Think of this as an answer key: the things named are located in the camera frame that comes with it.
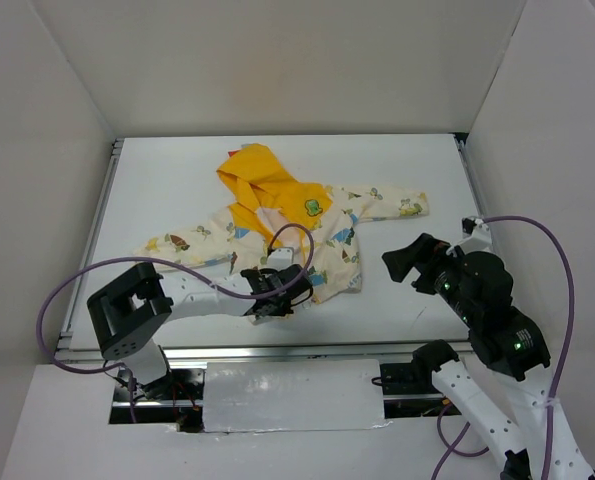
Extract yellow hooded printed child jacket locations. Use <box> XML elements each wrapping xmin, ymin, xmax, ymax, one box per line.
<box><xmin>134</xmin><ymin>144</ymin><xmax>429</xmax><ymax>304</ymax></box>

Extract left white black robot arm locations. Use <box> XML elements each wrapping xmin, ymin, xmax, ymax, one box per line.
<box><xmin>87</xmin><ymin>262</ymin><xmax>314</xmax><ymax>400</ymax></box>

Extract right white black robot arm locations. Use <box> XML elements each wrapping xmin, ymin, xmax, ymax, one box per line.
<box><xmin>382</xmin><ymin>234</ymin><xmax>595</xmax><ymax>479</ymax></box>

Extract white foil covered panel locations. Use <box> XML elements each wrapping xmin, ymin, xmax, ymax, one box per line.
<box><xmin>202</xmin><ymin>359</ymin><xmax>388</xmax><ymax>433</ymax></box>

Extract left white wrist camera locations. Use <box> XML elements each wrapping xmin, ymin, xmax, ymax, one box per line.
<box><xmin>265</xmin><ymin>247</ymin><xmax>294</xmax><ymax>271</ymax></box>

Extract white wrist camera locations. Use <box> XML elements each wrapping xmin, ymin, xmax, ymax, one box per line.
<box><xmin>447</xmin><ymin>216</ymin><xmax>492</xmax><ymax>257</ymax></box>
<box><xmin>265</xmin><ymin>247</ymin><xmax>294</xmax><ymax>271</ymax></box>

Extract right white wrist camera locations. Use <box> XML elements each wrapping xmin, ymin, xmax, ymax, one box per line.
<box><xmin>447</xmin><ymin>216</ymin><xmax>492</xmax><ymax>257</ymax></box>

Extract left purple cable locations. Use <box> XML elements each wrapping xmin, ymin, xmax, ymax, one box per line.
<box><xmin>36</xmin><ymin>222</ymin><xmax>316</xmax><ymax>426</ymax></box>

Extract purple cable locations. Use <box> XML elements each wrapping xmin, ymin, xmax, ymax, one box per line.
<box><xmin>36</xmin><ymin>222</ymin><xmax>316</xmax><ymax>426</ymax></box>
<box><xmin>429</xmin><ymin>214</ymin><xmax>576</xmax><ymax>480</ymax></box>

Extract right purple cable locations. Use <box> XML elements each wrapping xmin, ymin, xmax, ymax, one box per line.
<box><xmin>429</xmin><ymin>214</ymin><xmax>576</xmax><ymax>480</ymax></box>

